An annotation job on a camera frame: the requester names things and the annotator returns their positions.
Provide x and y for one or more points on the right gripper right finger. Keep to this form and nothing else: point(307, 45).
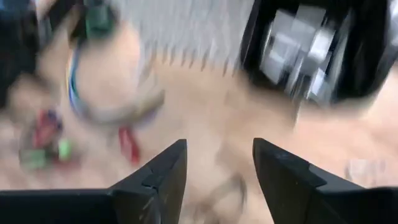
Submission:
point(326, 205)

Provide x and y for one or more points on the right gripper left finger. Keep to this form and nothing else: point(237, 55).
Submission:
point(77, 208)

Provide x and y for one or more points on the clear safety glasses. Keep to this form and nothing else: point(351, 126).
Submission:
point(242, 189)

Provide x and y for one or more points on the white metal pegboard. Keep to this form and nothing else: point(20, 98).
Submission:
point(186, 25)

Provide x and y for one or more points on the black plastic bin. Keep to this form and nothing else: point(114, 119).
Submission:
point(363, 77)

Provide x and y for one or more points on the multi prong tool rack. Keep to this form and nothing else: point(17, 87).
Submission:
point(202, 62)

